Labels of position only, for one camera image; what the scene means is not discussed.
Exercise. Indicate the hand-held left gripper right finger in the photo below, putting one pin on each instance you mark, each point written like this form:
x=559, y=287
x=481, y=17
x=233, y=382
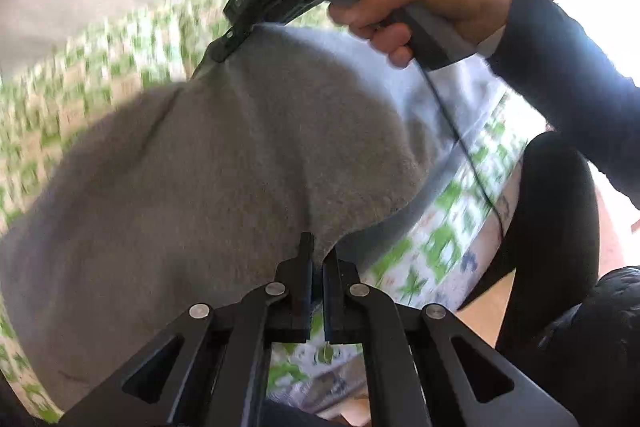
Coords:
x=334, y=302

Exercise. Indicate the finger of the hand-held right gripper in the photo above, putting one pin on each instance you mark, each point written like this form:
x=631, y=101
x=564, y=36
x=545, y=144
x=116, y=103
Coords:
x=226, y=42

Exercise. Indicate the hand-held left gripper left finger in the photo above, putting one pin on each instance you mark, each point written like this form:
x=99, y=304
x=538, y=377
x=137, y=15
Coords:
x=301, y=302

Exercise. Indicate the grey pants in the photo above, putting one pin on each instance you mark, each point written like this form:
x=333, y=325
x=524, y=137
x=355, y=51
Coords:
x=225, y=182

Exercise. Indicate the person's right forearm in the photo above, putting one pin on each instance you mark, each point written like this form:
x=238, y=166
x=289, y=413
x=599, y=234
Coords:
x=575, y=82

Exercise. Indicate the person's right hand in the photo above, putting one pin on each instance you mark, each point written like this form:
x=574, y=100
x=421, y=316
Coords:
x=450, y=2

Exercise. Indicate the green checked bedsheet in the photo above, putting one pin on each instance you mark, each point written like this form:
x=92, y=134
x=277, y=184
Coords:
x=75, y=72

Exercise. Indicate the person's black-clad leg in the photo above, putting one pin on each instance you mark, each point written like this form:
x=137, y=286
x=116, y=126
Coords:
x=550, y=217

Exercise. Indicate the black quilted jacket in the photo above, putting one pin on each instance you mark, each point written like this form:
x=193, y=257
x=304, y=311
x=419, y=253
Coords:
x=600, y=332

